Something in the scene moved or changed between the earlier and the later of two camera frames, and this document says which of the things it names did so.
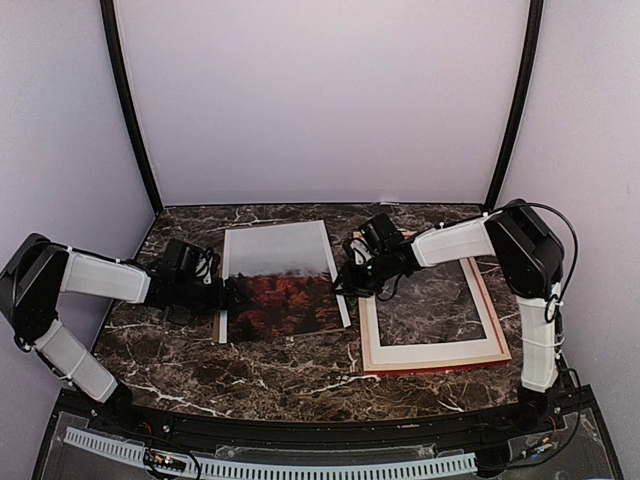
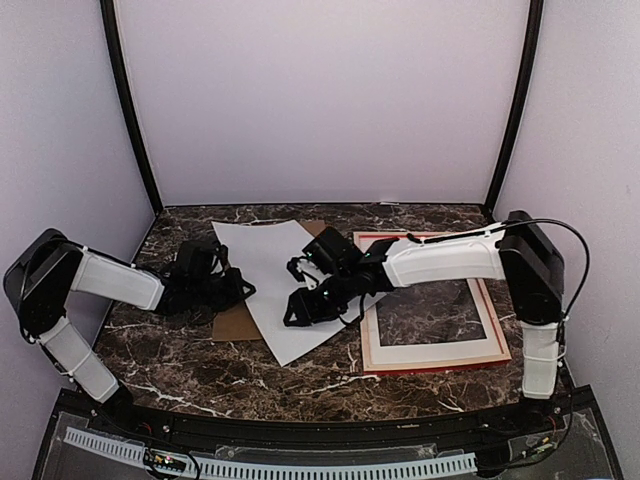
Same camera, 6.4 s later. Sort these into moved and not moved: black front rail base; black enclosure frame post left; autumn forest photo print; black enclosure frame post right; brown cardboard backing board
Moved: autumn forest photo print; brown cardboard backing board
Not moved: black enclosure frame post right; black enclosure frame post left; black front rail base
